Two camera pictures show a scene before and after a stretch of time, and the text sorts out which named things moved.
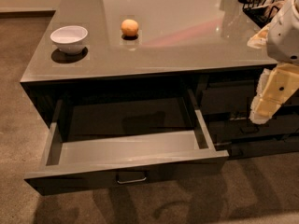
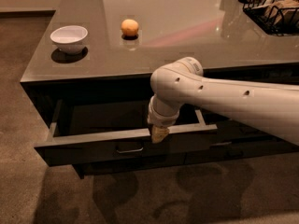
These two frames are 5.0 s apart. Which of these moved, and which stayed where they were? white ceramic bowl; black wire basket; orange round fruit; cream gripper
Moved: cream gripper
Stayed: black wire basket; white ceramic bowl; orange round fruit
